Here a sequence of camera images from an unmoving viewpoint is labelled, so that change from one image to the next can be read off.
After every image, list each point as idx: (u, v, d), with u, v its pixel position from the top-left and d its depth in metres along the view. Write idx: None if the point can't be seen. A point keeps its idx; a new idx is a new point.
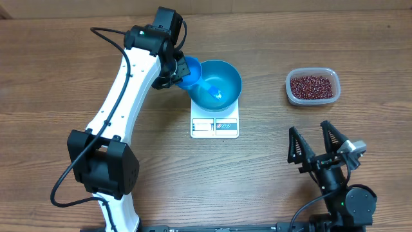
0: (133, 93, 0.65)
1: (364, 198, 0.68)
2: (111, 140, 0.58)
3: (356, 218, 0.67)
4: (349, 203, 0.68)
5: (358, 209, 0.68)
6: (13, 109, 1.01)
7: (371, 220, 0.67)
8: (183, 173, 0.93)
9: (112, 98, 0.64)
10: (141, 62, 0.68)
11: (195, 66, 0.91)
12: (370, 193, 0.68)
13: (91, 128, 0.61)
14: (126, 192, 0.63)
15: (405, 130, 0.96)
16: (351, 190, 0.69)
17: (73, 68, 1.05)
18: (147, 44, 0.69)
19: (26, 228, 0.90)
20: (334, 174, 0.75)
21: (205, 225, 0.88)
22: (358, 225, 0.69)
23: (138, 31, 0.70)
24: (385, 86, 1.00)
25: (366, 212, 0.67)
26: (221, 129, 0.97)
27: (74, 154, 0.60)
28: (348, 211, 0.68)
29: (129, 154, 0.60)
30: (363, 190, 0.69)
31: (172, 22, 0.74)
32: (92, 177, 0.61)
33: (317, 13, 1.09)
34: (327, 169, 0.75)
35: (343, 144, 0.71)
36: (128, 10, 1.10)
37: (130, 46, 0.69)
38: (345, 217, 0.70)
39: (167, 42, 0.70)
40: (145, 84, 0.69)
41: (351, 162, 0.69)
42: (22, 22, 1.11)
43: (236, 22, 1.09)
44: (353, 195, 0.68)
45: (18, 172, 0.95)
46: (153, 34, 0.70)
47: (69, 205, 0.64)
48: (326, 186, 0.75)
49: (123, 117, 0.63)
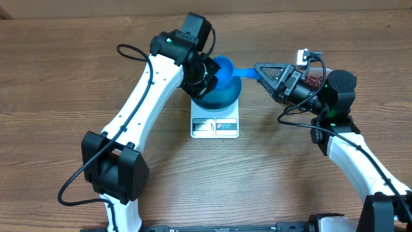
0: (152, 101, 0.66)
1: (345, 76, 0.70)
2: (125, 147, 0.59)
3: (340, 91, 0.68)
4: (333, 80, 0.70)
5: (340, 85, 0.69)
6: (13, 109, 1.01)
7: (354, 93, 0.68)
8: (183, 173, 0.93)
9: (131, 104, 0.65)
10: (164, 71, 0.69)
11: (224, 63, 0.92)
12: (350, 73, 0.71)
13: (106, 132, 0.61)
14: (132, 198, 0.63)
15: (405, 129, 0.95)
16: (333, 71, 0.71)
17: (74, 68, 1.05)
18: (174, 52, 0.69)
19: (26, 229, 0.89)
20: (305, 84, 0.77)
21: (205, 225, 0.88)
22: (346, 104, 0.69)
23: (165, 38, 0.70)
24: (385, 86, 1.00)
25: (349, 87, 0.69)
26: (221, 129, 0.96)
27: (87, 155, 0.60)
28: (332, 89, 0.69)
29: (141, 162, 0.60)
30: (344, 71, 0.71)
31: (199, 29, 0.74)
32: (102, 180, 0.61)
33: (317, 13, 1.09)
34: (297, 84, 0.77)
35: (302, 53, 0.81)
36: (128, 11, 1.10)
37: (155, 53, 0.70)
38: (330, 101, 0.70)
39: (192, 52, 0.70)
40: (166, 92, 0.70)
41: (314, 57, 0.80)
42: (22, 22, 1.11)
43: (236, 22, 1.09)
44: (335, 75, 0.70)
45: (18, 172, 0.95)
46: (180, 43, 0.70)
47: (74, 205, 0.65)
48: (304, 98, 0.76)
49: (140, 124, 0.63)
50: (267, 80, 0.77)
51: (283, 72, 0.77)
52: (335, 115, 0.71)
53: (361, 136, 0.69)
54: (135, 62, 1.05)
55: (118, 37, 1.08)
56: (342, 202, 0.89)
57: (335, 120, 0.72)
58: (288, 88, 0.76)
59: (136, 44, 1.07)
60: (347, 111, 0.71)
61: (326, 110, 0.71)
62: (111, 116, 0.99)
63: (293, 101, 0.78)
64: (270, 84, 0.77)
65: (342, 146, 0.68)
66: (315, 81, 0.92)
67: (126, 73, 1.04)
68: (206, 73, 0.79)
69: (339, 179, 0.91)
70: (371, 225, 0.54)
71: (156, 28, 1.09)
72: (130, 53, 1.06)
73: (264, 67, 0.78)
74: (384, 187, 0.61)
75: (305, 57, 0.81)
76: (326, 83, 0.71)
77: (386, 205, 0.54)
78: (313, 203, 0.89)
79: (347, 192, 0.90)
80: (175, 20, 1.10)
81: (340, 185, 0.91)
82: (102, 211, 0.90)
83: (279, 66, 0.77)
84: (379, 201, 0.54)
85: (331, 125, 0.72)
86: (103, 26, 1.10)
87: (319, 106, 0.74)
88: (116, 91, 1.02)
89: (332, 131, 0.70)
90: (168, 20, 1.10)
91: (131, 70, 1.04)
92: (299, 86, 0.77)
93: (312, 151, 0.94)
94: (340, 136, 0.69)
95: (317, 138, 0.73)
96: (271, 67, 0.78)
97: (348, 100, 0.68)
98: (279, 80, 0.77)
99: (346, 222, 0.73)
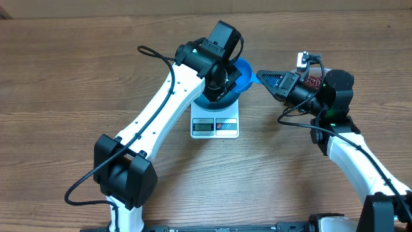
0: (169, 110, 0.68)
1: (342, 75, 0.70)
2: (138, 155, 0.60)
3: (338, 90, 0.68)
4: (331, 79, 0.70)
5: (338, 83, 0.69)
6: (13, 109, 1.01)
7: (353, 91, 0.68)
8: (184, 174, 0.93)
9: (149, 112, 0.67)
10: (185, 82, 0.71)
11: (245, 68, 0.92)
12: (347, 73, 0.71)
13: (121, 137, 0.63)
14: (138, 205, 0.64)
15: (404, 129, 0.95)
16: (331, 71, 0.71)
17: (74, 68, 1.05)
18: (198, 62, 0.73)
19: (26, 229, 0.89)
20: (304, 86, 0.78)
21: (205, 225, 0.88)
22: (344, 102, 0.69)
23: (191, 49, 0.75)
24: (385, 86, 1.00)
25: (347, 86, 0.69)
26: (221, 129, 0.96)
27: (99, 157, 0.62)
28: (331, 87, 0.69)
29: (151, 172, 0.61)
30: (342, 71, 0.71)
31: (227, 40, 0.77)
32: (111, 183, 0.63)
33: (317, 13, 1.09)
34: (297, 86, 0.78)
35: (302, 57, 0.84)
36: (129, 11, 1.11)
37: (179, 62, 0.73)
38: (329, 100, 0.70)
39: (216, 66, 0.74)
40: (185, 104, 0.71)
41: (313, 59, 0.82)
42: (23, 22, 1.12)
43: (236, 22, 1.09)
44: (332, 75, 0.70)
45: (18, 172, 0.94)
46: (206, 55, 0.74)
47: (80, 205, 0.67)
48: (304, 98, 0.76)
49: (154, 133, 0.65)
50: (267, 87, 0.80)
51: (282, 78, 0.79)
52: (335, 114, 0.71)
53: (361, 136, 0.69)
54: (134, 62, 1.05)
55: (118, 37, 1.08)
56: (342, 202, 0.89)
57: (335, 120, 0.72)
58: (286, 89, 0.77)
59: (136, 44, 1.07)
60: (346, 111, 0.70)
61: (326, 109, 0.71)
62: (111, 116, 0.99)
63: (291, 102, 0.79)
64: (269, 89, 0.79)
65: (342, 145, 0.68)
66: (315, 81, 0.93)
67: (126, 73, 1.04)
68: (227, 80, 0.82)
69: (339, 179, 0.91)
70: (371, 225, 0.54)
71: (156, 28, 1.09)
72: (130, 53, 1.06)
73: (266, 75, 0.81)
74: (384, 187, 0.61)
75: (304, 59, 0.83)
76: (324, 82, 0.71)
77: (386, 205, 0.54)
78: (313, 203, 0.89)
79: (347, 192, 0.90)
80: (175, 20, 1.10)
81: (339, 185, 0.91)
82: (102, 211, 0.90)
83: (279, 73, 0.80)
84: (379, 201, 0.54)
85: (331, 125, 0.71)
86: (103, 26, 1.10)
87: (318, 106, 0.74)
88: (116, 91, 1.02)
89: (332, 131, 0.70)
90: (168, 20, 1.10)
91: (131, 70, 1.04)
92: (297, 88, 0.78)
93: (312, 151, 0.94)
94: (340, 135, 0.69)
95: (318, 138, 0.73)
96: (272, 74, 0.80)
97: (347, 98, 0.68)
98: (278, 85, 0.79)
99: (346, 222, 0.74)
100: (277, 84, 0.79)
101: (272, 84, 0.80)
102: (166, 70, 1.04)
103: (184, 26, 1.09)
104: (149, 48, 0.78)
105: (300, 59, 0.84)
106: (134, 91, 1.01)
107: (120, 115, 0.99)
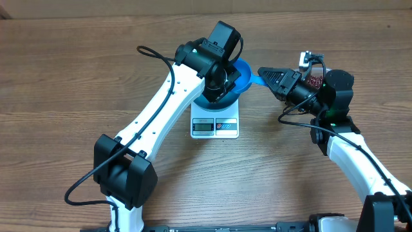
0: (169, 110, 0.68)
1: (342, 75, 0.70)
2: (138, 155, 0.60)
3: (338, 90, 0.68)
4: (331, 80, 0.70)
5: (338, 83, 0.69)
6: (13, 109, 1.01)
7: (352, 91, 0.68)
8: (184, 174, 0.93)
9: (149, 112, 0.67)
10: (185, 82, 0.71)
11: (244, 69, 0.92)
12: (347, 73, 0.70)
13: (120, 137, 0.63)
14: (138, 205, 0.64)
15: (404, 130, 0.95)
16: (331, 71, 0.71)
17: (74, 68, 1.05)
18: (198, 62, 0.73)
19: (26, 229, 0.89)
20: (304, 85, 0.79)
21: (205, 225, 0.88)
22: (344, 102, 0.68)
23: (191, 49, 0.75)
24: (385, 86, 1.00)
25: (347, 86, 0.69)
26: (221, 129, 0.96)
27: (99, 157, 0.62)
28: (331, 87, 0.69)
29: (151, 172, 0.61)
30: (342, 71, 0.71)
31: (227, 40, 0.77)
32: (111, 183, 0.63)
33: (317, 13, 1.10)
34: (297, 85, 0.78)
35: (304, 56, 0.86)
36: (129, 10, 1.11)
37: (179, 62, 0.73)
38: (329, 100, 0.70)
39: (216, 66, 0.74)
40: (185, 104, 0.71)
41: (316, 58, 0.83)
42: (23, 22, 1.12)
43: (236, 22, 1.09)
44: (331, 75, 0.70)
45: (18, 172, 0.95)
46: (206, 55, 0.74)
47: (80, 205, 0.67)
48: (303, 98, 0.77)
49: (154, 133, 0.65)
50: (268, 84, 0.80)
51: (283, 77, 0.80)
52: (335, 114, 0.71)
53: (361, 136, 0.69)
54: (134, 62, 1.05)
55: (118, 37, 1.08)
56: (342, 202, 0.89)
57: (335, 120, 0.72)
58: (286, 88, 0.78)
59: (136, 44, 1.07)
60: (346, 111, 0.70)
61: (326, 109, 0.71)
62: (111, 116, 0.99)
63: (292, 101, 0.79)
64: (270, 87, 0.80)
65: (342, 145, 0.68)
66: (315, 81, 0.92)
67: (126, 73, 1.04)
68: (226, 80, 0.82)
69: (339, 179, 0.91)
70: (371, 225, 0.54)
71: (156, 28, 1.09)
72: (130, 53, 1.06)
73: (266, 72, 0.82)
74: (383, 187, 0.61)
75: (306, 58, 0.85)
76: (324, 82, 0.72)
77: (385, 205, 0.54)
78: (313, 203, 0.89)
79: (347, 192, 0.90)
80: (175, 20, 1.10)
81: (339, 185, 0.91)
82: (102, 211, 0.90)
83: (280, 70, 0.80)
84: (379, 201, 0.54)
85: (331, 125, 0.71)
86: (103, 26, 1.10)
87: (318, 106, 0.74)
88: (116, 91, 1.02)
89: (332, 131, 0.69)
90: (168, 20, 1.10)
91: (131, 70, 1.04)
92: (298, 87, 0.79)
93: (312, 151, 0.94)
94: (340, 135, 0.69)
95: (318, 138, 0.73)
96: (273, 71, 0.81)
97: (346, 98, 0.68)
98: (279, 83, 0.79)
99: (346, 222, 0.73)
100: (279, 82, 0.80)
101: (273, 81, 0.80)
102: (165, 69, 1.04)
103: (185, 26, 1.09)
104: (147, 49, 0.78)
105: (302, 58, 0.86)
106: (134, 91, 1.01)
107: (120, 115, 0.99)
